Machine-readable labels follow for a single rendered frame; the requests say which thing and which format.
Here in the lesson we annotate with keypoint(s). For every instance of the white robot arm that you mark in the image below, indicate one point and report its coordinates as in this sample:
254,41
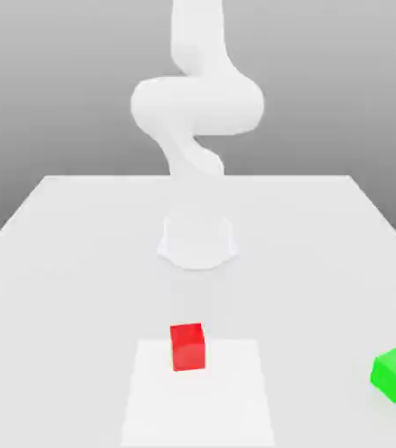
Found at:
197,105

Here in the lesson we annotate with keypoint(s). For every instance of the small red cube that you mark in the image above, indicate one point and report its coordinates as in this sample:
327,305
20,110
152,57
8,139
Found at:
187,348

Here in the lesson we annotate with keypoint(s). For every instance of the small green cube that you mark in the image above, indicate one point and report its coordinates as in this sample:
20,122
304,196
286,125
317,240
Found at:
395,376

